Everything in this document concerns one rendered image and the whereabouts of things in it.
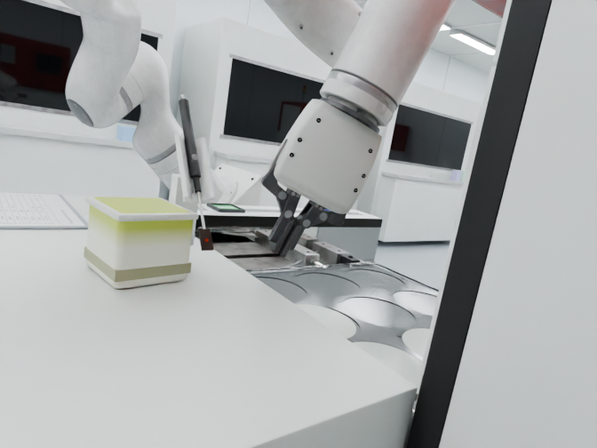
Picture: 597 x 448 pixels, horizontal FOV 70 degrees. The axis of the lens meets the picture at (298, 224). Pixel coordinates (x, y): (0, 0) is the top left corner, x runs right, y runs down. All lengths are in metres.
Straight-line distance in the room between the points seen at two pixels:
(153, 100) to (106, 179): 2.37
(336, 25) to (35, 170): 2.91
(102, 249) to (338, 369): 0.23
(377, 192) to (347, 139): 4.80
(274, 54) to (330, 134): 3.75
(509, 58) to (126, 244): 0.30
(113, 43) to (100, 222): 0.52
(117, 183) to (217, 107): 1.10
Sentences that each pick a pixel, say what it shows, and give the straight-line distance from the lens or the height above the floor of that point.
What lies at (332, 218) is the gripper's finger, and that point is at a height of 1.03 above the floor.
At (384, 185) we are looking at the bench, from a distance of 5.24.
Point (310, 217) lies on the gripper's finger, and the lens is 0.48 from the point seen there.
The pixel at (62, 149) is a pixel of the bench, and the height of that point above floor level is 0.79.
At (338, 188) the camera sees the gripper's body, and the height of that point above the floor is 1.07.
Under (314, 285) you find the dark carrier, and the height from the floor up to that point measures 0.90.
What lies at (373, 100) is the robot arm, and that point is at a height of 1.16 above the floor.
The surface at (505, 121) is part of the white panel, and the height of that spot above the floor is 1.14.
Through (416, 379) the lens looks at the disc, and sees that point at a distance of 0.47.
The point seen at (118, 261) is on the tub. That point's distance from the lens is 0.39.
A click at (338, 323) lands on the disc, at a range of 0.55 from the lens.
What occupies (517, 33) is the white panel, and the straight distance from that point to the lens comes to 0.28.
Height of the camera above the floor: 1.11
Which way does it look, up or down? 11 degrees down
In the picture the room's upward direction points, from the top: 9 degrees clockwise
